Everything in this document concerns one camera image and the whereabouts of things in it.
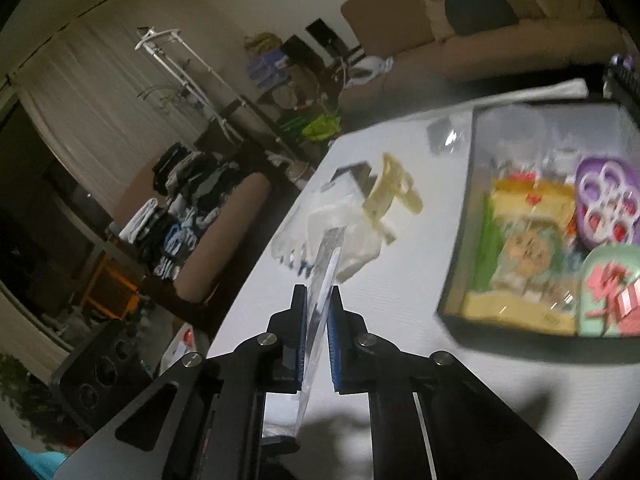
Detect teal cloth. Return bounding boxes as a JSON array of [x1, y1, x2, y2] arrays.
[[12, 452, 66, 480]]

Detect black panel with round holes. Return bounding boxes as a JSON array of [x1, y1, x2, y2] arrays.
[[50, 320, 156, 436]]

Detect neon green bag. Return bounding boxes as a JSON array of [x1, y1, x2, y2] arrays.
[[302, 115, 343, 142]]

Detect purple flower-shaped case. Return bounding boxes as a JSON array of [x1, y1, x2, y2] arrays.
[[574, 156, 640, 251]]

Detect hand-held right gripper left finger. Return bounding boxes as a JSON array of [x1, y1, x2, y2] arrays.
[[52, 284, 308, 480]]

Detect purple box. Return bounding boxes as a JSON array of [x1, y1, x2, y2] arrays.
[[247, 50, 288, 86]]

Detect small clear plastic wrapper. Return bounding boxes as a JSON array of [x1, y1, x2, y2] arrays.
[[427, 115, 473, 156]]

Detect white bottle with red cap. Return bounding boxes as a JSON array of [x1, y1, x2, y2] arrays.
[[160, 327, 198, 376]]

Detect orange wooden frame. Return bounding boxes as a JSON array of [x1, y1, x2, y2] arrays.
[[82, 255, 141, 321]]

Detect green packet with pink bow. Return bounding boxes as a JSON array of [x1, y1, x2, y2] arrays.
[[577, 245, 640, 338]]

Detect clear box of snacks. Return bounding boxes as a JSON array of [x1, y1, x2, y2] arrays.
[[435, 100, 640, 351]]

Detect pile of clothes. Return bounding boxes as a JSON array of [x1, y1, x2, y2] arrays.
[[107, 142, 251, 281]]

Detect white folded cloth strip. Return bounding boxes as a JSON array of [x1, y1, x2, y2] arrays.
[[525, 79, 588, 103]]

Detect brown sofa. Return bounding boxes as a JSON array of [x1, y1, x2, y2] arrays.
[[340, 0, 626, 116]]

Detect cream hair claw clip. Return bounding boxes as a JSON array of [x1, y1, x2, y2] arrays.
[[361, 152, 423, 241]]

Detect clear plastic packet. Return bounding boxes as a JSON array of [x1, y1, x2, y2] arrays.
[[260, 225, 348, 448]]

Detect yellow snack packet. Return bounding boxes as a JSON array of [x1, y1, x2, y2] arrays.
[[462, 175, 581, 336]]

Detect white folded towel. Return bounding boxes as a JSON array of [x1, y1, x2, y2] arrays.
[[120, 199, 161, 241]]

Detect white gloves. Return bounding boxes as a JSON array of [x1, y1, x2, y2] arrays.
[[270, 180, 386, 281]]

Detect green plant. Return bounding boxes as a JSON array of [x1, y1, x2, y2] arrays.
[[0, 355, 56, 441]]

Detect dark object with purple spot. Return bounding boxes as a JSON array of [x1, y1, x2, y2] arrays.
[[602, 52, 640, 106]]

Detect white ribbed table cover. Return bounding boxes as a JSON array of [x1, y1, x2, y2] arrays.
[[205, 77, 640, 480]]

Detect brown upholstered seat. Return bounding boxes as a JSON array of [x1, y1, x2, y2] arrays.
[[112, 160, 273, 306]]

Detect white clothes rack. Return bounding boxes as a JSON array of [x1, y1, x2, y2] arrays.
[[135, 25, 281, 156]]

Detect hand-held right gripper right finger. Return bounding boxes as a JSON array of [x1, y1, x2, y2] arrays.
[[327, 284, 593, 480]]

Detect beige curtain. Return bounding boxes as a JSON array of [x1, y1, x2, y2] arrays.
[[10, 15, 231, 221]]

